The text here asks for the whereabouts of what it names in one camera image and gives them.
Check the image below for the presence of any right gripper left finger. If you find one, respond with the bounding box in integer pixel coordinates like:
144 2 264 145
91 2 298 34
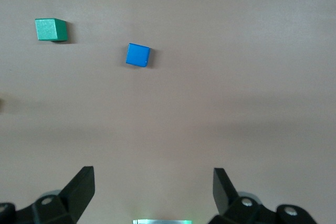
0 166 96 224

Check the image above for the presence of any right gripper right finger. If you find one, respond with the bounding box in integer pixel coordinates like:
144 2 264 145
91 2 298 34
207 167 318 224

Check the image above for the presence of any blue wooden block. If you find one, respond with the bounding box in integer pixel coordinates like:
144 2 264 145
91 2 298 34
125 42 152 68

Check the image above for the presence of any green wooden block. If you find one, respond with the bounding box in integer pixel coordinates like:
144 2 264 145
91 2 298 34
35 18 68 42

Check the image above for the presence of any brown paper table cover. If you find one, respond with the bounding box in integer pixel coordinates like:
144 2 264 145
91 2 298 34
0 0 336 224

